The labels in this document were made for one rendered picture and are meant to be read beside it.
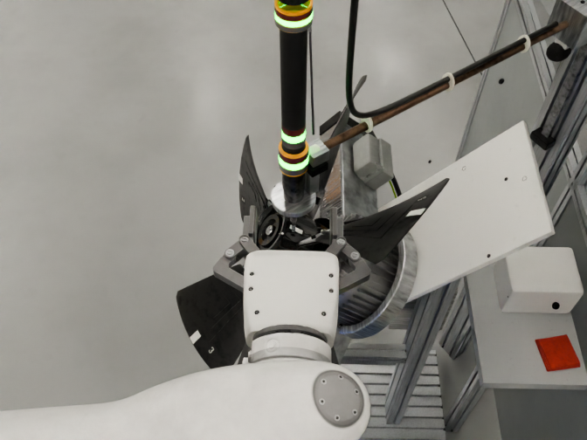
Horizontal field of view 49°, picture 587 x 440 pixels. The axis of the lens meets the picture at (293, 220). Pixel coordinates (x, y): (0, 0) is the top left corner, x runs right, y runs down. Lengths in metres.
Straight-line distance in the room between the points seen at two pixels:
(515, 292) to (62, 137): 2.33
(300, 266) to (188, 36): 3.06
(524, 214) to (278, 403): 0.79
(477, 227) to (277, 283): 0.66
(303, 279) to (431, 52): 2.99
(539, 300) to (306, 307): 1.02
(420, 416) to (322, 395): 1.82
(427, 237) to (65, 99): 2.45
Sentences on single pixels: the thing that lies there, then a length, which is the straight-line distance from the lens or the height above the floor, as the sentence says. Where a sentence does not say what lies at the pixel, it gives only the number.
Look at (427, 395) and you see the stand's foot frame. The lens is 2.37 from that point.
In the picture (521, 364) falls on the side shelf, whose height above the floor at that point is 0.86.
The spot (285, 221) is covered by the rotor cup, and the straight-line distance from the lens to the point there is 1.21.
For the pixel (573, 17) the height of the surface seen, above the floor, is 1.55.
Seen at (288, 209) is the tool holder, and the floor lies 1.46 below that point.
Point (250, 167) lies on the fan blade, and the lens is 1.47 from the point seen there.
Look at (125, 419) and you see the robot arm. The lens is 0.54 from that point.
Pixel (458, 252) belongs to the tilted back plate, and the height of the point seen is 1.22.
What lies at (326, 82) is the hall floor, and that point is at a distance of 3.35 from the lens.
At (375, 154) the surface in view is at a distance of 1.47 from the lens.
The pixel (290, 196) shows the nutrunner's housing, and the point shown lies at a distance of 0.98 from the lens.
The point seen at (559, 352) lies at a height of 0.88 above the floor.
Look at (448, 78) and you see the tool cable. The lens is 1.07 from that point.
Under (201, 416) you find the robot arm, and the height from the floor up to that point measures 1.78.
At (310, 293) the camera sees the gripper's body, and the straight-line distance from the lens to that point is 0.65.
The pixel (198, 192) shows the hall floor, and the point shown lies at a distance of 2.89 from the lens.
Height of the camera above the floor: 2.25
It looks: 54 degrees down
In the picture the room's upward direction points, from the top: straight up
